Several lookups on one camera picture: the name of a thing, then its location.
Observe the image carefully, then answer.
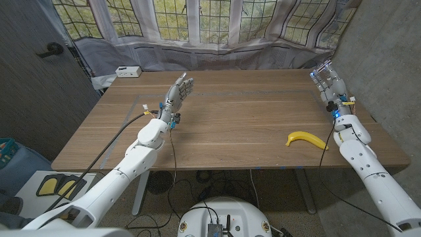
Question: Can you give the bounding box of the white power socket box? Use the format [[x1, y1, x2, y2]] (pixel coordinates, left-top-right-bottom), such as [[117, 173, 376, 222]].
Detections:
[[114, 65, 143, 78]]

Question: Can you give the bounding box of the grey blue bin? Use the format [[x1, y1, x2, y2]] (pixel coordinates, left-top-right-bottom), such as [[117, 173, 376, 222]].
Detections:
[[0, 141, 53, 198]]

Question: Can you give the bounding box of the white pedal board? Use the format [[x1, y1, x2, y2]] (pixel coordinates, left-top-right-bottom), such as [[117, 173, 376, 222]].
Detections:
[[14, 170, 99, 218]]

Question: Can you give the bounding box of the printed window backdrop cloth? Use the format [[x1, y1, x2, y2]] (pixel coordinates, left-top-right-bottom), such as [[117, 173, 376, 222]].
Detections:
[[51, 0, 362, 78]]

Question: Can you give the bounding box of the white thin cable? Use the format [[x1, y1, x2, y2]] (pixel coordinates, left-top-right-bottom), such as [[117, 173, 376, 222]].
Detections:
[[249, 169, 260, 209]]

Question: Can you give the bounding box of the yellow toy banana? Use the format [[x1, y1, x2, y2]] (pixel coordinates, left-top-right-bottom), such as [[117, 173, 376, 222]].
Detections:
[[285, 131, 330, 151]]

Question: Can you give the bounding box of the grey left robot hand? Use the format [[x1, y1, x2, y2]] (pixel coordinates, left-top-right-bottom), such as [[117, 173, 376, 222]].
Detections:
[[157, 72, 195, 124]]

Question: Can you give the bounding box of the white table leg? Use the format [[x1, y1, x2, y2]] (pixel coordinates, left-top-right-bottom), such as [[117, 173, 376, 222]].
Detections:
[[294, 168, 317, 215], [132, 170, 151, 217]]

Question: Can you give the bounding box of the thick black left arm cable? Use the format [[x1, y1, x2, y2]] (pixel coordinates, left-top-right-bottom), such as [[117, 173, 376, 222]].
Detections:
[[44, 110, 161, 213]]

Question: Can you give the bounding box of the yellow black foot pedal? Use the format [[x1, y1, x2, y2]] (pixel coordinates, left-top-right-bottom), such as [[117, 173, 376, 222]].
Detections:
[[36, 174, 64, 198], [56, 176, 87, 201]]

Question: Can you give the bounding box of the dark brown door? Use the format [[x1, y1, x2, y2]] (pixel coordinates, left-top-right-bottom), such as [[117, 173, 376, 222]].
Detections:
[[0, 0, 101, 162]]

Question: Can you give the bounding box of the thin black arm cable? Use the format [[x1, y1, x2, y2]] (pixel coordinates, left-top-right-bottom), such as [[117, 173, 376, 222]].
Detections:
[[166, 128, 178, 218], [318, 118, 404, 233]]

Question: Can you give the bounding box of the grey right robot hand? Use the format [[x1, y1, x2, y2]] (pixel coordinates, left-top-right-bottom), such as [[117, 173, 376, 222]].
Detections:
[[309, 60, 352, 118]]

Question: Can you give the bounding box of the white round robot torso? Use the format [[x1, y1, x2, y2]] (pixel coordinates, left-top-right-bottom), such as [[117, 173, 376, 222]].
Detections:
[[177, 196, 273, 237]]

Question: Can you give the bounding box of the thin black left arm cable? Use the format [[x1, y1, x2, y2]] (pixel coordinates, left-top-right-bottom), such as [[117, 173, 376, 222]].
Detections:
[[166, 128, 178, 218]]

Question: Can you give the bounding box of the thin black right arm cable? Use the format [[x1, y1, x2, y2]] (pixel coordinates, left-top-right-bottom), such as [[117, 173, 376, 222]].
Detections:
[[318, 118, 404, 233]]

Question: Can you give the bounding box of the black round fan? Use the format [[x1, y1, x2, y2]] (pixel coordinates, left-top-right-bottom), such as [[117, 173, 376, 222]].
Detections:
[[147, 170, 172, 195]]

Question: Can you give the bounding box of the teal plastic basket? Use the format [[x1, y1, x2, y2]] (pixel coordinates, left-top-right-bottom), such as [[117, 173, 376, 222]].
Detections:
[[0, 137, 20, 169]]

